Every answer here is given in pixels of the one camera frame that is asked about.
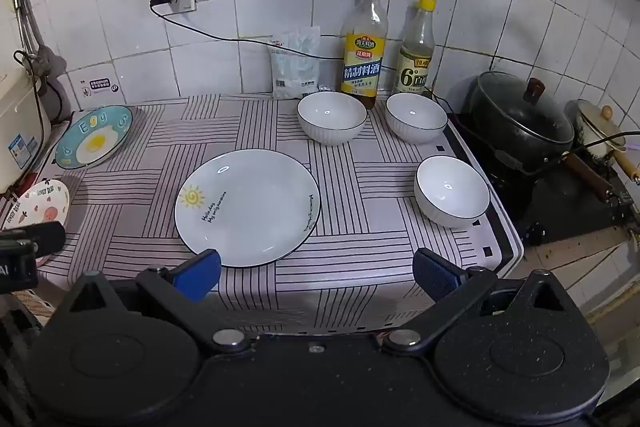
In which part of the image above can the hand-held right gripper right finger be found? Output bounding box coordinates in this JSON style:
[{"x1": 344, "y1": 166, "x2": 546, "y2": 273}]
[{"x1": 382, "y1": 248, "x2": 563, "y2": 356}]

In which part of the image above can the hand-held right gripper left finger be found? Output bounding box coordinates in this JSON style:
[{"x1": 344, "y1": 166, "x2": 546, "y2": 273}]
[{"x1": 68, "y1": 249, "x2": 252, "y2": 356}]

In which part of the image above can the white plate with sun print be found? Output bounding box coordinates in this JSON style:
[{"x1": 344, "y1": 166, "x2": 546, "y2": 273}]
[{"x1": 174, "y1": 149, "x2": 321, "y2": 268}]

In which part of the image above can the white bowl with dark rim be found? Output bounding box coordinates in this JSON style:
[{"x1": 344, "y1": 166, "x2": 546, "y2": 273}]
[
  {"x1": 414, "y1": 155, "x2": 491, "y2": 229},
  {"x1": 297, "y1": 91, "x2": 368, "y2": 146},
  {"x1": 385, "y1": 93, "x2": 449, "y2": 144}
]

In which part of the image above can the teal plate with egg print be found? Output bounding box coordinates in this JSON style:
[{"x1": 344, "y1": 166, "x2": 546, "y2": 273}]
[{"x1": 55, "y1": 105, "x2": 134, "y2": 170}]

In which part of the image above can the white plate with cartoon print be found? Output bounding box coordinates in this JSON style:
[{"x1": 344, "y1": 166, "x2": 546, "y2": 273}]
[{"x1": 0, "y1": 179, "x2": 71, "y2": 268}]

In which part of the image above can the striped tablecloth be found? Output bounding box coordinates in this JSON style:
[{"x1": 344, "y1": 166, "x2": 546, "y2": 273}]
[{"x1": 0, "y1": 93, "x2": 501, "y2": 338}]

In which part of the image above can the white rice cooker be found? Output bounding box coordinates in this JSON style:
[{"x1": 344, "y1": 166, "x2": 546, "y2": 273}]
[{"x1": 0, "y1": 67, "x2": 52, "y2": 196}]

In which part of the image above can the black gas stove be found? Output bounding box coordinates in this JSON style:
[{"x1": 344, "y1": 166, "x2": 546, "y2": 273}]
[{"x1": 450, "y1": 107, "x2": 632, "y2": 249}]

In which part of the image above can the glass pan lid wooden knob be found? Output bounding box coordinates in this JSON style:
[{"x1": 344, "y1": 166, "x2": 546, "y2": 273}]
[{"x1": 475, "y1": 72, "x2": 575, "y2": 146}]

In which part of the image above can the clear vinegar bottle yellow cap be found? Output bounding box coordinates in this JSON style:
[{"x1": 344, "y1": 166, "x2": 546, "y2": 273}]
[{"x1": 392, "y1": 0, "x2": 437, "y2": 96}]

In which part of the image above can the yellow label cooking wine bottle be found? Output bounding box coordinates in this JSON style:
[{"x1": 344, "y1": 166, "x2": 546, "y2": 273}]
[{"x1": 341, "y1": 0, "x2": 390, "y2": 110}]

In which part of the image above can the clear plastic salt bag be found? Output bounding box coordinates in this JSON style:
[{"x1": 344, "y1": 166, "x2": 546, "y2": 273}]
[{"x1": 270, "y1": 26, "x2": 322, "y2": 100}]

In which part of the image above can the black pan with wooden handle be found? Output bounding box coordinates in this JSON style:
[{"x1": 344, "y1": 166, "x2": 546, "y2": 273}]
[{"x1": 460, "y1": 77, "x2": 618, "y2": 204}]

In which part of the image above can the black appliance cord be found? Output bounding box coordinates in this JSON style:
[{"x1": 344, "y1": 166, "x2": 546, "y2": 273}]
[{"x1": 13, "y1": 49, "x2": 67, "y2": 122}]

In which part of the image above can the small white wall sticker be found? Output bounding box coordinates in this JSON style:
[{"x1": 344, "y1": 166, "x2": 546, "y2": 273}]
[{"x1": 80, "y1": 77, "x2": 121, "y2": 98}]

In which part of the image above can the cream enamel pot wooden handle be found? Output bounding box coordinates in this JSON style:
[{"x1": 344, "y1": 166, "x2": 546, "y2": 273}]
[{"x1": 565, "y1": 99, "x2": 640, "y2": 184}]

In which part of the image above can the thin black cable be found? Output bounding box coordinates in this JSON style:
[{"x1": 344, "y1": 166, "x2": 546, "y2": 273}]
[{"x1": 150, "y1": 2, "x2": 346, "y2": 60}]

